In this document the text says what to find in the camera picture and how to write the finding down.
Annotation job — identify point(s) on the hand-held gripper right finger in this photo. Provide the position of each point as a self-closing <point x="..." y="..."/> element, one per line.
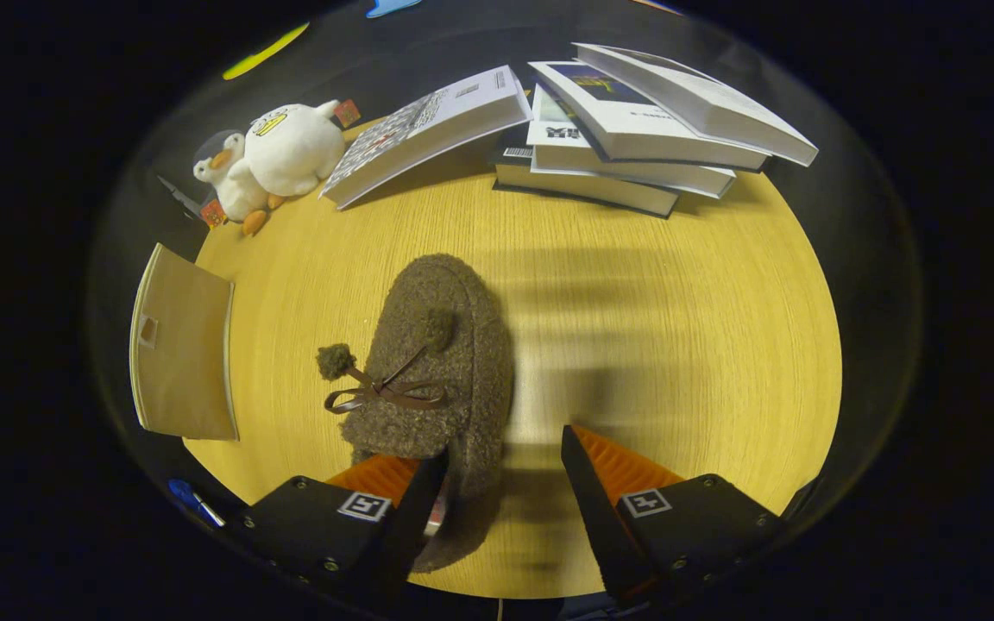
<point x="600" y="526"/>

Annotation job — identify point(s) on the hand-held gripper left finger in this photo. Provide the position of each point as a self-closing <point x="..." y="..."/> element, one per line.
<point x="411" y="526"/>

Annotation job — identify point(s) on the brown fuzzy shoe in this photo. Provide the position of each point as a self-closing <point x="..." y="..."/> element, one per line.
<point x="445" y="345"/>

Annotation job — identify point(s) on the beige fabric storage box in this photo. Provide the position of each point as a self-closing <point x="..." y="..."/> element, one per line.
<point x="186" y="362"/>

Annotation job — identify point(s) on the blue object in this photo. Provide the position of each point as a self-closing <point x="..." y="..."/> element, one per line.
<point x="180" y="492"/>

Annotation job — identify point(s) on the white book with black print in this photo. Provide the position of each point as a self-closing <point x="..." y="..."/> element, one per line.
<point x="600" y="159"/>

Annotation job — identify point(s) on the grey and white penguin plush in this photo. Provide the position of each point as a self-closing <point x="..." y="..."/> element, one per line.
<point x="234" y="185"/>

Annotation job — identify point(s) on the white duck plush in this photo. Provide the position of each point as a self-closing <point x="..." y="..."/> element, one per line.
<point x="290" y="151"/>

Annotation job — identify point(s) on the grey patterned book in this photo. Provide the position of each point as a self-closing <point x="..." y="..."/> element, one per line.
<point x="428" y="129"/>

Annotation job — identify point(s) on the white book with dark photo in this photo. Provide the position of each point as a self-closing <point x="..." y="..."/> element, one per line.
<point x="721" y="103"/>

